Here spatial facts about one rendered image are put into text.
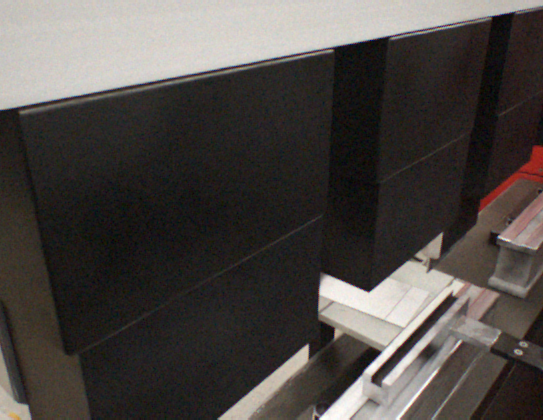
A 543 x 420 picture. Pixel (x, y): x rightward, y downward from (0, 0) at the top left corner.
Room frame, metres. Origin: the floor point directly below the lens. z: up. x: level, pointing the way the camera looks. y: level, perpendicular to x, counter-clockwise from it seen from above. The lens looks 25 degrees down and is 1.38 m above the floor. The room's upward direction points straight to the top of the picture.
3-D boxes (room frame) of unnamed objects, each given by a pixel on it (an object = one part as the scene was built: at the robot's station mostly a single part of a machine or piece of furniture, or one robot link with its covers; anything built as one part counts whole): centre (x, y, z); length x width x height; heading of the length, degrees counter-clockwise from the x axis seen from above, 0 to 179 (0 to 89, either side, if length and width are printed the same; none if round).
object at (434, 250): (0.50, -0.20, 1.13); 0.10 x 0.02 x 0.10; 139
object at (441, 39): (0.37, -0.08, 1.26); 0.15 x 0.09 x 0.17; 139
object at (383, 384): (0.47, -0.17, 0.98); 0.20 x 0.03 x 0.03; 139
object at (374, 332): (0.60, -0.09, 1.00); 0.26 x 0.18 x 0.01; 49
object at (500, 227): (0.99, -0.55, 0.89); 0.30 x 0.05 x 0.03; 139
